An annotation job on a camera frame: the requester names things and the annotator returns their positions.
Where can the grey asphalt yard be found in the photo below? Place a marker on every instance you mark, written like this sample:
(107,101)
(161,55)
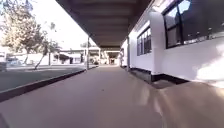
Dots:
(26,77)

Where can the dark walkway canopy roof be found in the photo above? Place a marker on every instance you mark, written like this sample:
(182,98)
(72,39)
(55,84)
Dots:
(103,20)

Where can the dark kerb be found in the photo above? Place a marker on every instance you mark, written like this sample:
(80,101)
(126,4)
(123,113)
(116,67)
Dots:
(36,84)

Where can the low distant building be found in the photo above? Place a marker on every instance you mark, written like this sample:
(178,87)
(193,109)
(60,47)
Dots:
(71,56)

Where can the white building with dark windows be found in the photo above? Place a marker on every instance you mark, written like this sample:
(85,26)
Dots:
(186,56)

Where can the grey canopy post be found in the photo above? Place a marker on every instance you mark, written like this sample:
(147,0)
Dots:
(88,53)

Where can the leaning small tree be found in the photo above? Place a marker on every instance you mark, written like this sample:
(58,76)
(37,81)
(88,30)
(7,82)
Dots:
(45,50)

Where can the tall leafy tree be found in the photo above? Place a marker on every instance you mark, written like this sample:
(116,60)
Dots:
(18,28)

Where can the brown concrete walkway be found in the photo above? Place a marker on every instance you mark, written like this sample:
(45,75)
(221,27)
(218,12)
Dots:
(100,96)

